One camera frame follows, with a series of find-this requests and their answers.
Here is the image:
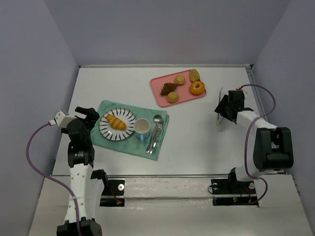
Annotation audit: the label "small round bun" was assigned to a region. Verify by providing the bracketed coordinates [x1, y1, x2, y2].
[167, 91, 179, 103]
[174, 74, 186, 85]

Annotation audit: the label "blue striped white plate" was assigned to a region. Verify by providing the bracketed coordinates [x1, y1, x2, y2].
[99, 108, 136, 141]

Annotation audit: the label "green cloth placemat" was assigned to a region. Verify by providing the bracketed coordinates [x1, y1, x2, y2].
[91, 100, 169, 161]

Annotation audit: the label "purple cable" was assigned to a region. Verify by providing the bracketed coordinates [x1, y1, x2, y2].
[26, 122, 83, 236]
[237, 84, 276, 205]

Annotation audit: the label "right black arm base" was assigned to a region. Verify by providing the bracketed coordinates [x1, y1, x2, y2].
[208, 169, 258, 206]

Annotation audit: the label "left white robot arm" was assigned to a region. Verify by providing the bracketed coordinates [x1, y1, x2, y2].
[55, 107, 108, 236]

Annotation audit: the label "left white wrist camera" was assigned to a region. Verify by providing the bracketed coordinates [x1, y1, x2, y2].
[48, 109, 76, 128]

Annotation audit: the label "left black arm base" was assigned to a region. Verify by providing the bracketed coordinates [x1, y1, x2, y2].
[91, 170, 125, 207]

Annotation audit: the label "small round bun front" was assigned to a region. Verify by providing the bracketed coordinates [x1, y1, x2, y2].
[167, 91, 179, 103]

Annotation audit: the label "seeded oval bread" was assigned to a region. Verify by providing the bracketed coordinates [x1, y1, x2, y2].
[189, 69, 200, 82]

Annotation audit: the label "striped yellow bread roll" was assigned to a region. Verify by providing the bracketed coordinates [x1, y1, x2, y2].
[106, 115, 126, 131]

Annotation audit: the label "silver fork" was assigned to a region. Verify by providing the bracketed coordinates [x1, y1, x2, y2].
[149, 119, 163, 154]

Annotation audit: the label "silver spoon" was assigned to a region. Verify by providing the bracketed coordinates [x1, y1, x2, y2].
[148, 114, 163, 153]

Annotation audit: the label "silver metal tongs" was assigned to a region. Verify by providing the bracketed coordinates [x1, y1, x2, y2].
[216, 87, 223, 125]

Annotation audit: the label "small round bun back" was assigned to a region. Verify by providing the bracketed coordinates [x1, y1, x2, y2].
[174, 74, 186, 85]

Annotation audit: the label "pink tray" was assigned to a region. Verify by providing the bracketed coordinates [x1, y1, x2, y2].
[150, 69, 207, 107]

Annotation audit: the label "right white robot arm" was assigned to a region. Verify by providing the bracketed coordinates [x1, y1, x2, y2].
[215, 90, 294, 184]

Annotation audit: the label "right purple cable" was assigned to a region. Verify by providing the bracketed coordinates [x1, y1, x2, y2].
[237, 84, 276, 205]

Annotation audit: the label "orange donut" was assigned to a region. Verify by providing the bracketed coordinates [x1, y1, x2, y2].
[189, 81, 205, 95]

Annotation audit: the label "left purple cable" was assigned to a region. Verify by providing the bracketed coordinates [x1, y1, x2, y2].
[26, 122, 83, 236]

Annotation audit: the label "blue mug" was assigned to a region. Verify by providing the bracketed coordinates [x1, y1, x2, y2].
[134, 118, 151, 142]

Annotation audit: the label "chocolate croissant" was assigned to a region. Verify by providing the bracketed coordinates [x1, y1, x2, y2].
[160, 83, 178, 96]

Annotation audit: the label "silver knife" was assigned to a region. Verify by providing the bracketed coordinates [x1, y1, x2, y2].
[146, 123, 158, 153]

